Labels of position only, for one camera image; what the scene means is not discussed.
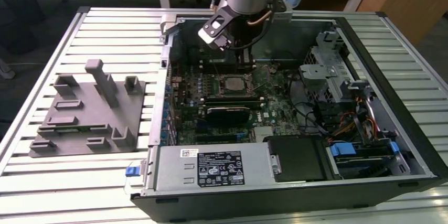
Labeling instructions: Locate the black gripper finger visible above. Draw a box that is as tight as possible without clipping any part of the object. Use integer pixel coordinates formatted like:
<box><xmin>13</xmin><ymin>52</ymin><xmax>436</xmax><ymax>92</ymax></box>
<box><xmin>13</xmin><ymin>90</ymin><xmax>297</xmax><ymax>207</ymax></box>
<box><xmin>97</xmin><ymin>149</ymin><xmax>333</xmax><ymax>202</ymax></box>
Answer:
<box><xmin>237</xmin><ymin>48</ymin><xmax>257</xmax><ymax>74</ymax></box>

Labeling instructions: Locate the CPU socket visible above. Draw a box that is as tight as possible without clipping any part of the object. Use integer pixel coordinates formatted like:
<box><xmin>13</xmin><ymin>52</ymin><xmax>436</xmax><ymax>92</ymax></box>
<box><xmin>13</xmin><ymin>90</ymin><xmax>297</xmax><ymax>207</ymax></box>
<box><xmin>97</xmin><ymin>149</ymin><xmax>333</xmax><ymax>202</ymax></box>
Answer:
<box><xmin>217</xmin><ymin>73</ymin><xmax>256</xmax><ymax>98</ymax></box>

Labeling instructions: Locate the silver metal drive cage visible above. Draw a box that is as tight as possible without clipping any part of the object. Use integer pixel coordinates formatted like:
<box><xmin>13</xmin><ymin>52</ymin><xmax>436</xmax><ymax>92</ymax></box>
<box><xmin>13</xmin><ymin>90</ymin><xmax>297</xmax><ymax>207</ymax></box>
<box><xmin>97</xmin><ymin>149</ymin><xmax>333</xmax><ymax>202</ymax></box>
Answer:
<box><xmin>298</xmin><ymin>31</ymin><xmax>356</xmax><ymax>104</ymax></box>

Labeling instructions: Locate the green motherboard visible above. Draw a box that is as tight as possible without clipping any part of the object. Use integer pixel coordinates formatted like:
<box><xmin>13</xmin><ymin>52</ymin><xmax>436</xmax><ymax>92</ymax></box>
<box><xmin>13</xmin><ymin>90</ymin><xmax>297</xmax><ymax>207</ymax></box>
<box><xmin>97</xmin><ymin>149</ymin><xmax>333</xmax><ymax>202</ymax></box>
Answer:
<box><xmin>169</xmin><ymin>61</ymin><xmax>305</xmax><ymax>147</ymax></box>

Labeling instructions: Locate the black graphics card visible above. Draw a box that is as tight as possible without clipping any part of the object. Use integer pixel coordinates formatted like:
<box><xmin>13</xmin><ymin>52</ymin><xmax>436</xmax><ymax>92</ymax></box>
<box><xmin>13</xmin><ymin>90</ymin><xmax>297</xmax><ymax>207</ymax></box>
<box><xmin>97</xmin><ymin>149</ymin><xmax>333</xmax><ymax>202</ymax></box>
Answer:
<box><xmin>204</xmin><ymin>105</ymin><xmax>253</xmax><ymax>127</ymax></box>

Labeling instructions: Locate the silver chipset heatsink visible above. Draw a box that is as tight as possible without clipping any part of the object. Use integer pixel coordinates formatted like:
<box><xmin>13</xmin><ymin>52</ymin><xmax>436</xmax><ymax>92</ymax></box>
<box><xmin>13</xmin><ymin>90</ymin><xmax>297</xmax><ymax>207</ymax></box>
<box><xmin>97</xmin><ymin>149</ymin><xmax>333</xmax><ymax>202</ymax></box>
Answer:
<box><xmin>253</xmin><ymin>126</ymin><xmax>276</xmax><ymax>138</ymax></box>

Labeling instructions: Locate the black plastic shroud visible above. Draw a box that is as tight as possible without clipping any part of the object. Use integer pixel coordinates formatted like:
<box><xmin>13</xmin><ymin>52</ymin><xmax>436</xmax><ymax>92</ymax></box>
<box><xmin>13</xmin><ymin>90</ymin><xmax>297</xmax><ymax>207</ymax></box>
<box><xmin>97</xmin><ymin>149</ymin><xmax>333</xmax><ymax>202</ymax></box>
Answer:
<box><xmin>262</xmin><ymin>134</ymin><xmax>342</xmax><ymax>183</ymax></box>

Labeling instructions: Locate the hard disk in blue carrier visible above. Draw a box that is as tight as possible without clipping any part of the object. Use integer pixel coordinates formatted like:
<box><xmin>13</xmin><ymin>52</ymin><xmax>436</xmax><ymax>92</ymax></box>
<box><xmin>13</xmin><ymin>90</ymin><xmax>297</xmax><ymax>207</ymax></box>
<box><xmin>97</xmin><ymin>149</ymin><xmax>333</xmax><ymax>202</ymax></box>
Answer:
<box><xmin>326</xmin><ymin>141</ymin><xmax>401</xmax><ymax>179</ymax></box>

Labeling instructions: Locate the silver power supply unit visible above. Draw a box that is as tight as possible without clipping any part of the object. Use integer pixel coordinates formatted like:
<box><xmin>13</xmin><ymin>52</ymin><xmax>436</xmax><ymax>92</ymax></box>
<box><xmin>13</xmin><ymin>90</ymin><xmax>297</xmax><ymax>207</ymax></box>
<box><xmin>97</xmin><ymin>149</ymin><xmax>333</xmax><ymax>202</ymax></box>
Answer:
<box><xmin>141</xmin><ymin>144</ymin><xmax>277</xmax><ymax>192</ymax></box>

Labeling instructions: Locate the brown wooden cabinet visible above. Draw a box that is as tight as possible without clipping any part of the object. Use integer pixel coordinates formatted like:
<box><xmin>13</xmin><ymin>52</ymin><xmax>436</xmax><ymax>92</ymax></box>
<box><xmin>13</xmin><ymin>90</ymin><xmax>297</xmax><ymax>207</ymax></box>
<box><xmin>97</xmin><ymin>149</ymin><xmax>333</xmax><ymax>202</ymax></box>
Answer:
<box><xmin>357</xmin><ymin>0</ymin><xmax>448</xmax><ymax>46</ymax></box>

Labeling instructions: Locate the blue latch clip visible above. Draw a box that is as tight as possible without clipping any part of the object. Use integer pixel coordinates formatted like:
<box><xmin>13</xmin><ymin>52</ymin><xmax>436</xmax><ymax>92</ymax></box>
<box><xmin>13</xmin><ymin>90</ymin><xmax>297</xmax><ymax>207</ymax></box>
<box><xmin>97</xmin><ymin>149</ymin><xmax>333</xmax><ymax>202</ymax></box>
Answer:
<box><xmin>124</xmin><ymin>165</ymin><xmax>140</xmax><ymax>178</ymax></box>

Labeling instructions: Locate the grey parts rack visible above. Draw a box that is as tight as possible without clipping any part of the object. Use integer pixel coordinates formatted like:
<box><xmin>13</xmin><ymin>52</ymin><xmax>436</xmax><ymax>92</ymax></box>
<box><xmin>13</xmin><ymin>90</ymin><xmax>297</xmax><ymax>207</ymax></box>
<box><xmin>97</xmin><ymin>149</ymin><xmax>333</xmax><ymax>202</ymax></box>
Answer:
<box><xmin>26</xmin><ymin>58</ymin><xmax>146</xmax><ymax>158</ymax></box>

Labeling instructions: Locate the black PC case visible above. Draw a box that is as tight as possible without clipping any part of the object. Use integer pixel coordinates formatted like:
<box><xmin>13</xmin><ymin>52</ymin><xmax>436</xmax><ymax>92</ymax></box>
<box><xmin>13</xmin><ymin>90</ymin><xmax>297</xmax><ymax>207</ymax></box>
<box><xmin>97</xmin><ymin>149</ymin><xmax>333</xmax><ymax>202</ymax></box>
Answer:
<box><xmin>129</xmin><ymin>11</ymin><xmax>448</xmax><ymax>223</ymax></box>

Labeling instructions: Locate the green RAM stick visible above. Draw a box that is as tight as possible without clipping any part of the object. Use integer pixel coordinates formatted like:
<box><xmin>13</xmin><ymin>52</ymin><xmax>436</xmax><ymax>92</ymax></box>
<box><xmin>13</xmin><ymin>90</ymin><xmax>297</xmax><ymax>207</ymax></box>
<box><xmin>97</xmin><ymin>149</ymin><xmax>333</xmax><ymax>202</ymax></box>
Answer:
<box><xmin>52</xmin><ymin>124</ymin><xmax>93</xmax><ymax>132</ymax></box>

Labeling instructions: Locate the white camera black faceplate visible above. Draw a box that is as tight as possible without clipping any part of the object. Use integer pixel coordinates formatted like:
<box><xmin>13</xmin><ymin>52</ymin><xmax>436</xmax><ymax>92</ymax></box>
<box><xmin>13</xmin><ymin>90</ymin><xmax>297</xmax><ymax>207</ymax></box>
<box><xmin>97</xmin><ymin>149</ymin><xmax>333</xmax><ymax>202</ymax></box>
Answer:
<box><xmin>197</xmin><ymin>14</ymin><xmax>234</xmax><ymax>51</ymax></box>

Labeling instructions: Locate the small white camera box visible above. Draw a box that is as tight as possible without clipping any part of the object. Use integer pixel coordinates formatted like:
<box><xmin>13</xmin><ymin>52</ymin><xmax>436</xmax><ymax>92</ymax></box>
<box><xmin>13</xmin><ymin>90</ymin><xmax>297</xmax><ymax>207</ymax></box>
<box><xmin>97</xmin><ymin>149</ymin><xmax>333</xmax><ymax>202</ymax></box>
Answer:
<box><xmin>272</xmin><ymin>10</ymin><xmax>294</xmax><ymax>25</ymax></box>

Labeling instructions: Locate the orange yellow wire bundle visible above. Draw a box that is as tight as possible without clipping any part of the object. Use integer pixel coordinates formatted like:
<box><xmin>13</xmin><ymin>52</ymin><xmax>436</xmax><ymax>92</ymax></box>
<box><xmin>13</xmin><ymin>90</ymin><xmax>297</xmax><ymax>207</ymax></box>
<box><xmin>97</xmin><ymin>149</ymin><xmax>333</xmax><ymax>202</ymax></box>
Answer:
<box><xmin>328</xmin><ymin>118</ymin><xmax>382</xmax><ymax>141</ymax></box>

